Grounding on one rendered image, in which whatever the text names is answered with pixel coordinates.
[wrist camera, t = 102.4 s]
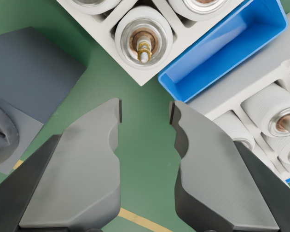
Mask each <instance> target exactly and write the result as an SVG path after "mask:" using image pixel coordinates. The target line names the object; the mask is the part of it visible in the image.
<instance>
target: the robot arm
mask: <svg viewBox="0 0 290 232"><path fill-rule="evenodd" d="M120 123H122V99H118V98H112V99H110V100H108V101H106V102H105V103H103V104H101V105H100V106H98V107H96V108H95V109H93V110H91V111H89V112H88V113H86V114H84V115H83V116H81V117H80V118H78V119H77V120H76V121H74V122H73V123H72V124H71V125H69V126H68V127H67V128H66V129H65V130H64V131H63V132H62V133H61V134H53V135H52V136H51V137H50V138H49V139H48V140H47V141H46V142H45V143H43V144H42V145H41V146H40V147H39V148H38V149H37V150H36V151H35V152H34V153H33V154H32V155H30V156H29V157H28V158H27V159H26V160H25V161H24V162H23V163H22V164H21V165H20V166H19V167H17V168H16V169H15V170H14V171H13V172H12V173H11V174H10V175H9V176H8V177H7V178H6V179H4V180H3V181H2V182H1V183H0V232H103V231H102V230H101V228H103V227H104V226H105V225H107V224H108V223H109V222H111V221H112V220H113V219H114V218H116V217H117V216H118V214H119V212H120V209H121V194H120V161H119V159H118V157H117V156H116V155H115V154H114V153H113V152H114V151H115V149H116V148H117V147H118V125H119V124H120ZM169 124H170V125H172V127H173V128H174V129H175V131H176V138H175V143H174V148H175V149H176V150H177V152H178V153H179V155H180V157H181V161H180V165H179V170H178V174H177V178H176V183H175V187H174V201H175V212H176V214H177V215H178V217H179V218H180V219H181V220H183V221H184V222H185V223H186V224H187V225H189V226H190V227H191V228H193V229H194V230H195V231H196V232H290V188H289V187H288V186H287V185H286V184H285V183H284V182H283V181H282V180H281V179H280V178H279V177H278V176H277V175H276V174H275V173H274V172H273V171H272V170H271V169H270V168H269V167H268V166H267V165H266V164H264V163H263V162H262V161H261V160H260V159H259V158H258V157H257V156H256V155H255V154H254V153H253V152H252V151H251V150H250V149H249V148H248V147H247V146H246V145H245V144H244V143H242V142H241V141H233V139H232V138H231V137H230V136H229V135H228V134H227V133H226V132H225V131H224V130H223V129H221V128H220V127H219V126H218V125H217V124H215V123H214V122H213V121H211V120H210V119H208V118H207V117H205V116H204V115H202V114H201V113H199V112H198V111H196V110H195V109H193V108H191V107H190V106H188V105H187V104H185V103H184V102H182V101H179V100H177V101H170V104H169ZM18 144H19V133H18V130H17V127H16V125H15V124H14V122H13V121H12V119H11V118H10V117H9V116H8V115H7V114H6V113H5V112H4V111H3V110H2V109H1V108H0V164H2V163H3V162H5V161H6V160H7V159H8V158H9V157H10V156H11V155H12V154H13V152H14V151H15V150H16V149H17V147H18Z"/></svg>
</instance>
